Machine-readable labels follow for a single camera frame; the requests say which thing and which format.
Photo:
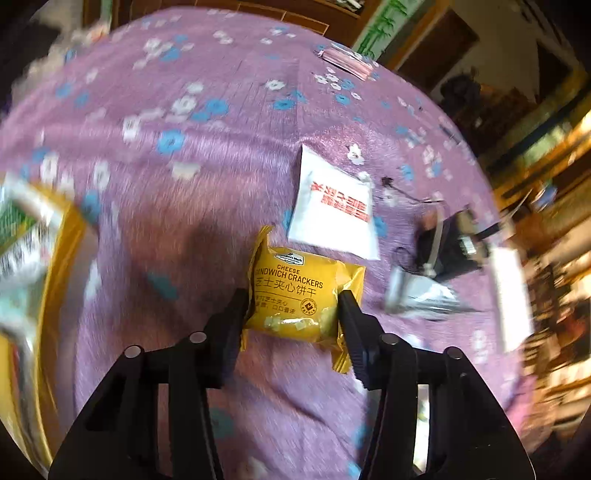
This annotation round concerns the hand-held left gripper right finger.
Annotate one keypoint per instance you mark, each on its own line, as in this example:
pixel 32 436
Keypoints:
pixel 352 332

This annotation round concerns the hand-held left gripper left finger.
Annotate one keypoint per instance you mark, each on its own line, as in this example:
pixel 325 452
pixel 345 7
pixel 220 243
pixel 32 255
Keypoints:
pixel 233 332

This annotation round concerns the yellow cracker packet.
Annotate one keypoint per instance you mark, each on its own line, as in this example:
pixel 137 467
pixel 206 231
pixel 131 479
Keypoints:
pixel 295 286

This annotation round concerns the white foam box yellow tape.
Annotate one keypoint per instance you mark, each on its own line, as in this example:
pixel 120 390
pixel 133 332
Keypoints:
pixel 51 350

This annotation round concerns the silver foil packet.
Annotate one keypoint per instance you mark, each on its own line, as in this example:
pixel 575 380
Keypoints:
pixel 418 293

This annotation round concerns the purple floral tablecloth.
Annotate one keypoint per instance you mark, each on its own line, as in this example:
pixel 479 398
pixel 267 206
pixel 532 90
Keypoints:
pixel 194 221

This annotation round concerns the white packet red print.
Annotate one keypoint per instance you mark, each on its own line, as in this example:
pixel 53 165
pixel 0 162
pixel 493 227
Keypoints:
pixel 332 207

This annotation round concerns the small black device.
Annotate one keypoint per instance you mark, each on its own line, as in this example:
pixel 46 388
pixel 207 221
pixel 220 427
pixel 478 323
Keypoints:
pixel 455 244

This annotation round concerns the green white snack packet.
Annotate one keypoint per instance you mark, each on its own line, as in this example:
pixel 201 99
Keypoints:
pixel 23 244

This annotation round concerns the pink face mask packet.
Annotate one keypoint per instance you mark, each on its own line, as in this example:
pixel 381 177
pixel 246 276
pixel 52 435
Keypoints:
pixel 351 60

